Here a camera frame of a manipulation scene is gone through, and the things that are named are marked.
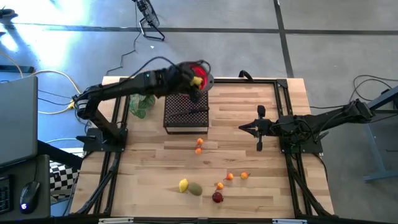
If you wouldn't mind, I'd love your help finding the yellow power cable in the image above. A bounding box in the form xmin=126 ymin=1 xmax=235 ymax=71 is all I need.
xmin=0 ymin=51 xmax=83 ymax=115

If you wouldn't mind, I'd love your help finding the flat black bar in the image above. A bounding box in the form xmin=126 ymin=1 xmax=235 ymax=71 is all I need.
xmin=0 ymin=64 xmax=36 ymax=74

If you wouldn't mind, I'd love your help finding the blue-grey metal desk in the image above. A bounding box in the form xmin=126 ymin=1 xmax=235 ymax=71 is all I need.
xmin=343 ymin=85 xmax=398 ymax=184

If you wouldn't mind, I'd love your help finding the black-white checkered board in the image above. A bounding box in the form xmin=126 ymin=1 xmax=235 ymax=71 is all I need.
xmin=49 ymin=160 xmax=82 ymax=202

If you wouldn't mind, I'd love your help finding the silver aluminium strut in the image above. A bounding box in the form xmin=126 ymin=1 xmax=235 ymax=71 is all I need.
xmin=98 ymin=217 xmax=134 ymax=224
xmin=272 ymin=218 xmax=308 ymax=224

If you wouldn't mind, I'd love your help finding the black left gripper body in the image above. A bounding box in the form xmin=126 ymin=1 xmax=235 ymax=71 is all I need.
xmin=170 ymin=63 xmax=201 ymax=105

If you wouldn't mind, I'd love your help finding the black keyboard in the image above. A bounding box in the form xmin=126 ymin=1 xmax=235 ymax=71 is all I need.
xmin=0 ymin=175 xmax=15 ymax=215

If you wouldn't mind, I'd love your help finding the black perforated metal stand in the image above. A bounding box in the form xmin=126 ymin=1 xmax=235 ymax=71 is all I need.
xmin=163 ymin=91 xmax=210 ymax=135

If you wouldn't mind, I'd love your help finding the green-brown kiwi fruit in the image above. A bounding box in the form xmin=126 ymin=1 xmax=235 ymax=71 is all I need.
xmin=187 ymin=182 xmax=203 ymax=197

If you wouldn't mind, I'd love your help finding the black-handled kitchen knife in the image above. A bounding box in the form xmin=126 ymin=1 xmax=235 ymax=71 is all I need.
xmin=169 ymin=106 xmax=211 ymax=118

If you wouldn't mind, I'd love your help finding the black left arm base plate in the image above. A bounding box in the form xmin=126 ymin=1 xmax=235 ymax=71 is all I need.
xmin=76 ymin=129 xmax=129 ymax=153

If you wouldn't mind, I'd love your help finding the green leafy potted plant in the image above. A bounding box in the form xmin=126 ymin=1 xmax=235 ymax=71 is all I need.
xmin=129 ymin=94 xmax=156 ymax=119

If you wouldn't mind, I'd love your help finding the red collapsible colander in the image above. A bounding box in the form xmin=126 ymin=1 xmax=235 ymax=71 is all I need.
xmin=186 ymin=60 xmax=215 ymax=91

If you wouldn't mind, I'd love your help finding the black fan cable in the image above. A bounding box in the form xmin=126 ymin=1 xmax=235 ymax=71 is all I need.
xmin=104 ymin=2 xmax=139 ymax=77

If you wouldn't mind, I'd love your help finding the black aluminium table frame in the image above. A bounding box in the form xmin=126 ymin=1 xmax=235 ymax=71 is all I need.
xmin=70 ymin=70 xmax=336 ymax=224

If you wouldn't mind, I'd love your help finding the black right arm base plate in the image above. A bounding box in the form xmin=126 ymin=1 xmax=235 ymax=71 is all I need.
xmin=278 ymin=129 xmax=324 ymax=155

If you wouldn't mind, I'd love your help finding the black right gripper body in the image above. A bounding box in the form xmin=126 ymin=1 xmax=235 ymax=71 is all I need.
xmin=255 ymin=105 xmax=277 ymax=152

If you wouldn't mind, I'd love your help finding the black desk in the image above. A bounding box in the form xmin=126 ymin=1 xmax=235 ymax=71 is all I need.
xmin=0 ymin=154 xmax=52 ymax=222

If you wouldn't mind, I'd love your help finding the black computer mouse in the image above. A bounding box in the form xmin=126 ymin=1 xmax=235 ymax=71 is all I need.
xmin=19 ymin=180 xmax=41 ymax=215

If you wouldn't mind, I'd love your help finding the black floor cable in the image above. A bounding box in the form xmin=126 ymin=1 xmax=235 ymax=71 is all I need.
xmin=344 ymin=73 xmax=398 ymax=110

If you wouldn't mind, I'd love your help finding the black floor fan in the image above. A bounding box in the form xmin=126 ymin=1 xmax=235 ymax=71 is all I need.
xmin=132 ymin=0 xmax=165 ymax=42

